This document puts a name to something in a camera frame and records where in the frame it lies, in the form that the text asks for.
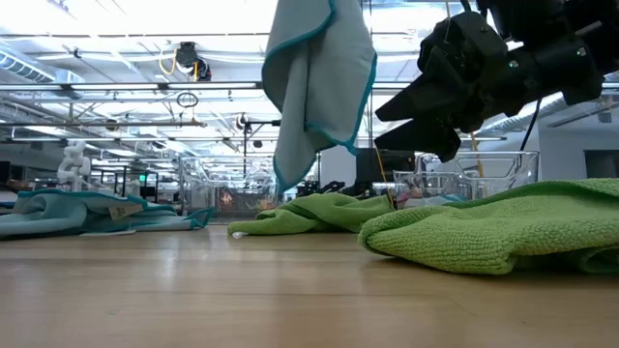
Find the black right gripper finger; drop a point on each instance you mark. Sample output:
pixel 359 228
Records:
pixel 421 101
pixel 425 137

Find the clear plastic bin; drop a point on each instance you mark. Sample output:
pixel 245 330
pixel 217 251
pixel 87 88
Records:
pixel 503 174
pixel 222 183

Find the green microfiber towel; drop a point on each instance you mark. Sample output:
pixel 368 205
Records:
pixel 483 232
pixel 314 212

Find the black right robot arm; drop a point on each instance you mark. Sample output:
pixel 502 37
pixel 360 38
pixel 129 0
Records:
pixel 566 67

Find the round black hanging device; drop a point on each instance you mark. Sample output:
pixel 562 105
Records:
pixel 188 55

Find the white robot figure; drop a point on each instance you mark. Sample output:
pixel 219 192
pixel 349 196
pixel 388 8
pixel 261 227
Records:
pixel 75 164

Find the dark wall panel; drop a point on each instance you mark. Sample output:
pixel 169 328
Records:
pixel 602 164

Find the black overhead rig frame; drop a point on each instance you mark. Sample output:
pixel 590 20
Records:
pixel 247 130

